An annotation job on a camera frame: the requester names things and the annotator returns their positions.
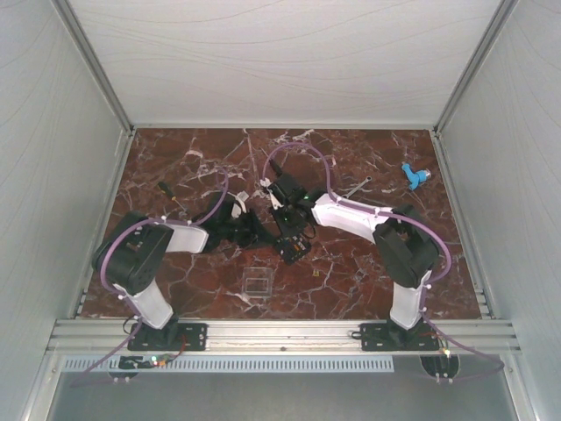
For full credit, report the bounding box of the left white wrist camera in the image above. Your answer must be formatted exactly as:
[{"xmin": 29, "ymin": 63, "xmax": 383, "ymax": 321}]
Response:
[{"xmin": 231, "ymin": 191, "xmax": 249, "ymax": 218}]

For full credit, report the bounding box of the black fuse box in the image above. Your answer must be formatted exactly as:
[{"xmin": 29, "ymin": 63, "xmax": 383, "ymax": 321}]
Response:
[{"xmin": 273, "ymin": 236, "xmax": 311, "ymax": 265}]

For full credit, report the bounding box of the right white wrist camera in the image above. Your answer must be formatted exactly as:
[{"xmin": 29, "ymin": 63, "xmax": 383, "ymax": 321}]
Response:
[{"xmin": 259, "ymin": 177, "xmax": 282, "ymax": 210}]

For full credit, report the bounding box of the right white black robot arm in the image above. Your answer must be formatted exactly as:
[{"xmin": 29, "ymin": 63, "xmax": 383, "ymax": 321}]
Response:
[{"xmin": 259, "ymin": 174, "xmax": 439, "ymax": 349}]

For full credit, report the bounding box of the yellow black screwdriver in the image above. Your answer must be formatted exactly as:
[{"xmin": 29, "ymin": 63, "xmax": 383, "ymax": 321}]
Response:
[{"xmin": 157, "ymin": 182, "xmax": 188, "ymax": 214}]

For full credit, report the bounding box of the small black screwdriver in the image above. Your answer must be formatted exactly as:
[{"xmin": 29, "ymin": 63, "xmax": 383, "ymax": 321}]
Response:
[{"xmin": 262, "ymin": 153, "xmax": 283, "ymax": 178}]

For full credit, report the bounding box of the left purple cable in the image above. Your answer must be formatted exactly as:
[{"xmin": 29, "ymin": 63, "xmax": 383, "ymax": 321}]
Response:
[{"xmin": 72, "ymin": 165, "xmax": 230, "ymax": 387}]

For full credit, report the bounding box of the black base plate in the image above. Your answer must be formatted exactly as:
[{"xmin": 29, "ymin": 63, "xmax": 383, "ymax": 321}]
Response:
[
  {"xmin": 127, "ymin": 322, "xmax": 208, "ymax": 352},
  {"xmin": 351, "ymin": 321, "xmax": 440, "ymax": 352}
]

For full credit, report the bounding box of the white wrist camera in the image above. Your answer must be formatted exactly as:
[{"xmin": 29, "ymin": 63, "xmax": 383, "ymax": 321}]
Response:
[
  {"xmin": 259, "ymin": 177, "xmax": 282, "ymax": 210},
  {"xmin": 231, "ymin": 191, "xmax": 249, "ymax": 218}
]

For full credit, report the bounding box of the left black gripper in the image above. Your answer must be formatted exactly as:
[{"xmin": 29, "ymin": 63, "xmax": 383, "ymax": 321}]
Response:
[{"xmin": 221, "ymin": 210, "xmax": 278, "ymax": 251}]

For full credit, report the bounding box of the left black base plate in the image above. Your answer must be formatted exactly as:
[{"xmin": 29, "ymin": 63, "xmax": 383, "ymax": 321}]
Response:
[{"xmin": 127, "ymin": 322, "xmax": 208, "ymax": 352}]

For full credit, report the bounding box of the blue plastic fitting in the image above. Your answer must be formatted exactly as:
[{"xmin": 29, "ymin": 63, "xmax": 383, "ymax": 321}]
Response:
[{"xmin": 401, "ymin": 163, "xmax": 432, "ymax": 190}]

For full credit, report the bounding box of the grey slotted cable duct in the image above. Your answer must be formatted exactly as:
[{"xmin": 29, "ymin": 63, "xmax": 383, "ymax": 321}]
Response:
[{"xmin": 60, "ymin": 355, "xmax": 394, "ymax": 375}]

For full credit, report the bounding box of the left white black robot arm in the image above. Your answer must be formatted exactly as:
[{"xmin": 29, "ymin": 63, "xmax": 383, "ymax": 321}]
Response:
[{"xmin": 91, "ymin": 195, "xmax": 259, "ymax": 349}]

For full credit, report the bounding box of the silver wrench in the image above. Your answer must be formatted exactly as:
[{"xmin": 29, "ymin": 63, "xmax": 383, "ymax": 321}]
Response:
[{"xmin": 346, "ymin": 176, "xmax": 372, "ymax": 197}]

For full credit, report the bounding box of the clear plastic fuse box cover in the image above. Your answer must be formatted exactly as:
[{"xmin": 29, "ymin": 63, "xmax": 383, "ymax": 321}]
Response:
[{"xmin": 242, "ymin": 267, "xmax": 274, "ymax": 298}]

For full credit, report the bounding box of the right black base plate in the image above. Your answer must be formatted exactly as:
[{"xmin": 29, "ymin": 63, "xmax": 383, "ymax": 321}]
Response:
[{"xmin": 351, "ymin": 321, "xmax": 440, "ymax": 352}]

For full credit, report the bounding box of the aluminium mounting rail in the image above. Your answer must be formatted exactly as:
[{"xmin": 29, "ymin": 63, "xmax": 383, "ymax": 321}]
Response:
[{"xmin": 46, "ymin": 318, "xmax": 521, "ymax": 355}]

